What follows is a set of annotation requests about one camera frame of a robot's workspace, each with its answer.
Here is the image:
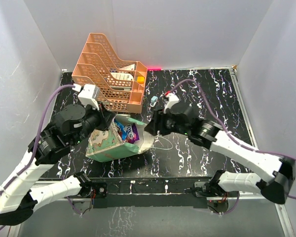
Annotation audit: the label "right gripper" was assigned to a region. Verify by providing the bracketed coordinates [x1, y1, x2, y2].
[144, 108, 189, 136]

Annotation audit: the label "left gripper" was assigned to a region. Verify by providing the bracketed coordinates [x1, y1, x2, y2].
[71, 99, 116, 146]

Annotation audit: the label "green patterned paper bag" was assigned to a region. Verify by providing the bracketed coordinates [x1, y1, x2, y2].
[85, 114, 157, 162]

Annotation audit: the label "purple Fox's candy bag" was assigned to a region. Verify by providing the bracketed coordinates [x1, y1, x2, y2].
[114, 119, 140, 144]

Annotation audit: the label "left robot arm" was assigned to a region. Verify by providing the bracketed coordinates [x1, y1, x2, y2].
[0, 104, 115, 226]

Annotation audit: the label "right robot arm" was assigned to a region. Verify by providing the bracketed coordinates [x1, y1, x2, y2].
[145, 105, 296, 204]

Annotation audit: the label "light blue padlock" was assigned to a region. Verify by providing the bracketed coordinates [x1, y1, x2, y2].
[150, 96, 158, 107]

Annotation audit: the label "orange plastic file organizer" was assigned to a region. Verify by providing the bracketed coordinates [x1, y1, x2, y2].
[72, 33, 148, 114]

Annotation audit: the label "white papers in organizer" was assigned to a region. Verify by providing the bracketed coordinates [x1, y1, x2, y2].
[111, 64, 136, 80]

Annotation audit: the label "yellow sticky notes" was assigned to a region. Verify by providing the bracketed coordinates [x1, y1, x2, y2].
[137, 76, 145, 83]

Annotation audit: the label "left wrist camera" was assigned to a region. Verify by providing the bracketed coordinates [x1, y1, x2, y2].
[73, 83, 100, 110]

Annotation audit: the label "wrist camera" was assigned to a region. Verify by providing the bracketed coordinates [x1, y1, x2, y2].
[162, 91, 180, 114]
[73, 83, 100, 110]

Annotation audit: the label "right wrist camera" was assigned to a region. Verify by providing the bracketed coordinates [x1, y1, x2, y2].
[162, 91, 180, 114]

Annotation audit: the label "black front mounting rail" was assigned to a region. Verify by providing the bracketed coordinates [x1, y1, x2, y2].
[91, 177, 210, 208]

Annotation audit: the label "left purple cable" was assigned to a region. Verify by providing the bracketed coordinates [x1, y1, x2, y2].
[0, 84, 76, 234]

